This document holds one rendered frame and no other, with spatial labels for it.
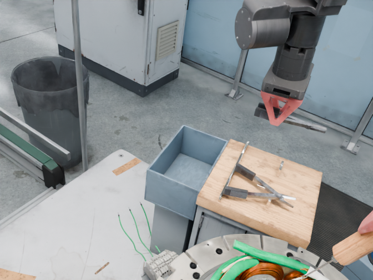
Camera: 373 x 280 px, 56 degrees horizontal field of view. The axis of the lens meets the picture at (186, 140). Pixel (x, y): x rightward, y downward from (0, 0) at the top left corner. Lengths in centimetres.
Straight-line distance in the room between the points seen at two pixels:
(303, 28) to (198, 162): 40
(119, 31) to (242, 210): 227
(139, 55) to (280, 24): 222
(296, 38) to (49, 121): 157
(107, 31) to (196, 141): 214
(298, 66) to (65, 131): 159
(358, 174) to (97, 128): 180
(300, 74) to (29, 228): 71
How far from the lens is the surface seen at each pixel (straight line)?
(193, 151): 81
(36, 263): 90
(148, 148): 235
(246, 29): 52
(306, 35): 55
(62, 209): 98
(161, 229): 81
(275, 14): 52
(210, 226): 69
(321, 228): 217
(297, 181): 72
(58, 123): 196
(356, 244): 31
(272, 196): 63
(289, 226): 64
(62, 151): 113
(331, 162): 267
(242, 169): 66
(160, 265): 83
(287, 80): 58
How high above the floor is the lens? 152
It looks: 38 degrees down
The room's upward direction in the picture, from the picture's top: 10 degrees clockwise
